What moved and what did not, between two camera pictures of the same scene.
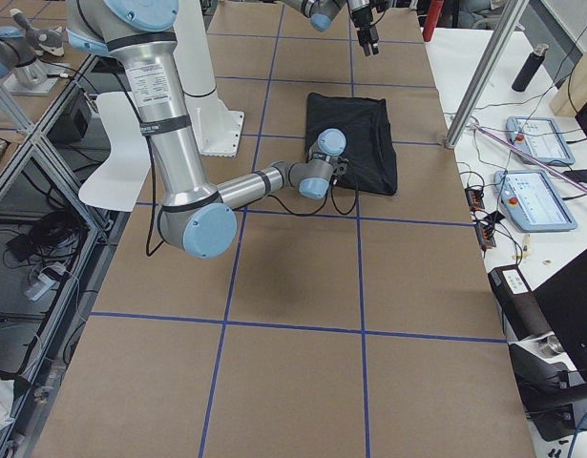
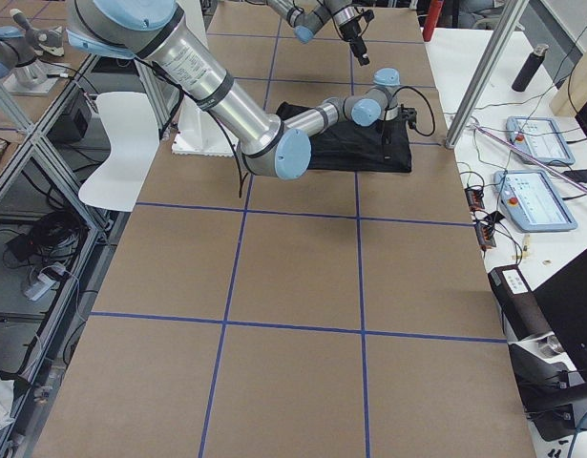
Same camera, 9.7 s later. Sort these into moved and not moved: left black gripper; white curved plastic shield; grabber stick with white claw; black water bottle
Moved: left black gripper
Not moved: black water bottle; white curved plastic shield; grabber stick with white claw
